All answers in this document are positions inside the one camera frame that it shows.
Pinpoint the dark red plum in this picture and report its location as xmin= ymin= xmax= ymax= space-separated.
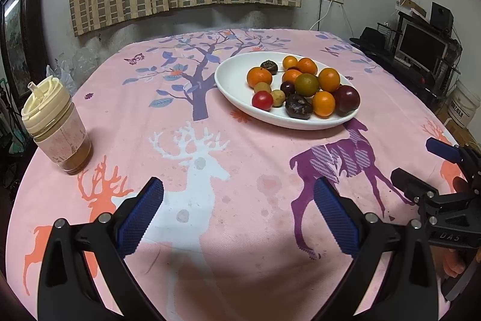
xmin=333 ymin=85 xmax=360 ymax=116

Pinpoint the dark framed picture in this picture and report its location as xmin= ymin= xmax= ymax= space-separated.
xmin=3 ymin=0 xmax=31 ymax=96

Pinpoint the black computer monitor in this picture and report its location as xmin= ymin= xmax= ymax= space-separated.
xmin=395 ymin=22 xmax=448 ymax=74

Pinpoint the cream lidded drink cup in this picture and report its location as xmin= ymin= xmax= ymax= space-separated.
xmin=21 ymin=76 xmax=93 ymax=174

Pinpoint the pink deer print tablecloth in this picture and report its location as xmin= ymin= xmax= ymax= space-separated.
xmin=6 ymin=29 xmax=460 ymax=320

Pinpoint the yellow-brown longan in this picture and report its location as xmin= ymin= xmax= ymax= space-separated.
xmin=253 ymin=82 xmax=271 ymax=93

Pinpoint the dark water chestnut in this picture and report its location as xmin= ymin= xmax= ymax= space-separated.
xmin=260 ymin=60 xmax=279 ymax=75
xmin=285 ymin=94 xmax=313 ymax=120

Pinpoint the person's hand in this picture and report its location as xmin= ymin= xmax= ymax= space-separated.
xmin=431 ymin=177 xmax=469 ymax=278

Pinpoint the white plastic bucket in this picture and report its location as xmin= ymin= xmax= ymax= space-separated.
xmin=448 ymin=80 xmax=480 ymax=129

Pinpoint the green-yellow mandarin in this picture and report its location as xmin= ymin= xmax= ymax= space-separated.
xmin=294 ymin=73 xmax=320 ymax=97

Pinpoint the dark water chestnut in plate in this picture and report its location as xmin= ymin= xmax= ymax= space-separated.
xmin=260 ymin=60 xmax=279 ymax=75

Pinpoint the white oval plate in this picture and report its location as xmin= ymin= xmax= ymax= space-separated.
xmin=214 ymin=51 xmax=360 ymax=131

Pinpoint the large orange mandarin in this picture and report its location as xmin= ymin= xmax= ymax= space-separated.
xmin=318 ymin=68 xmax=341 ymax=93

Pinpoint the orange mandarin bottom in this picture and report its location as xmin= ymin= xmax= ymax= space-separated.
xmin=282 ymin=68 xmax=302 ymax=84

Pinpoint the yellow-orange kumquat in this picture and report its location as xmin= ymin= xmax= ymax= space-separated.
xmin=311 ymin=91 xmax=336 ymax=118

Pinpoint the dark red cherry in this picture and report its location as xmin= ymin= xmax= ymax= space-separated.
xmin=280 ymin=81 xmax=296 ymax=98

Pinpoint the clear plastic bag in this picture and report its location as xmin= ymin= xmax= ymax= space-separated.
xmin=46 ymin=47 xmax=100 ymax=96

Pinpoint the small orange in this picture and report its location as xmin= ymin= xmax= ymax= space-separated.
xmin=282 ymin=55 xmax=299 ymax=71

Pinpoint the red cherry tomato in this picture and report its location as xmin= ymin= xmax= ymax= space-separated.
xmin=251 ymin=91 xmax=273 ymax=112

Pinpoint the black speaker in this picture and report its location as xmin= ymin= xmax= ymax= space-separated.
xmin=430 ymin=2 xmax=454 ymax=37

